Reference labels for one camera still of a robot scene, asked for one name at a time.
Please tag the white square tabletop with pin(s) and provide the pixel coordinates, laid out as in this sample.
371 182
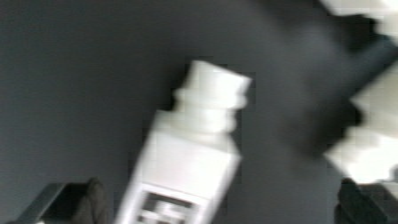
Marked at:
364 153

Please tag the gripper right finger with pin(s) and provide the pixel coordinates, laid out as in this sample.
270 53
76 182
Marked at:
366 203

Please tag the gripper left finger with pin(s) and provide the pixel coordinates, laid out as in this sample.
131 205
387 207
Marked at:
67 204

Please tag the white table leg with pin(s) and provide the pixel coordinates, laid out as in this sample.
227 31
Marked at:
190 157

